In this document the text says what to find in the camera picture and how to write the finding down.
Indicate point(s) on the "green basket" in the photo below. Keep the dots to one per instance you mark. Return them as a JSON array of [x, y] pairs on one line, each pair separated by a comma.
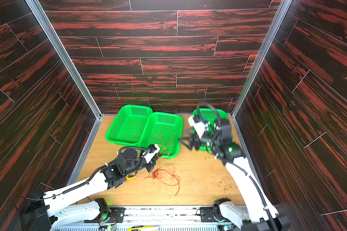
[[221, 138], [163, 129], [128, 125]]

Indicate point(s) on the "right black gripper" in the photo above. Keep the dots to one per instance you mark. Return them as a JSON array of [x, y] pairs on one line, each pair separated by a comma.
[[196, 142]]

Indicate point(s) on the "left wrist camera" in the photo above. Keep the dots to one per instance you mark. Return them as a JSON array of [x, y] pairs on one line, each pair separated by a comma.
[[152, 151]]

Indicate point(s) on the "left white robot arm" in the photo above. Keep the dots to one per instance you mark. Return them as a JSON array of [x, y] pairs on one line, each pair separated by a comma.
[[60, 207]]

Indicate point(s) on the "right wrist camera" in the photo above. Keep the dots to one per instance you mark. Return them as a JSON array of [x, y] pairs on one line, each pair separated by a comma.
[[200, 125]]

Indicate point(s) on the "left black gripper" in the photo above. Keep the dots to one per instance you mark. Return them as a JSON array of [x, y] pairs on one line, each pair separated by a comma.
[[150, 165]]

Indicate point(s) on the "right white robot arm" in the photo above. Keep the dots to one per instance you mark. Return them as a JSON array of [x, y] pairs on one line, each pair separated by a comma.
[[261, 214]]

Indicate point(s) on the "left green basket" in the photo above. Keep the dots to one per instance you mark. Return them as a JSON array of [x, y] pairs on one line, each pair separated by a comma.
[[128, 125]]

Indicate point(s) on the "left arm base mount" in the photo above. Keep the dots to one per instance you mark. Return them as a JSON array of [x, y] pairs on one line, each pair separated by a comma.
[[114, 215]]

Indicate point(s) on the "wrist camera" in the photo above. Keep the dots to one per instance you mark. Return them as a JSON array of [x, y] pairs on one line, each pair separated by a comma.
[[200, 125], [152, 151]]

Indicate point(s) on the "yellow tape measure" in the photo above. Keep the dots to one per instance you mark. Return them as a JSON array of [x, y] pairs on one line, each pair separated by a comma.
[[131, 177]]

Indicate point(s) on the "middle green basket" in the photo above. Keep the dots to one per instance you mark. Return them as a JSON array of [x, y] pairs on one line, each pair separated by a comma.
[[163, 129]]

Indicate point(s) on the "right green basket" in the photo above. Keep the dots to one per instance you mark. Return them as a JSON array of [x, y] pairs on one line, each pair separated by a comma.
[[221, 138]]

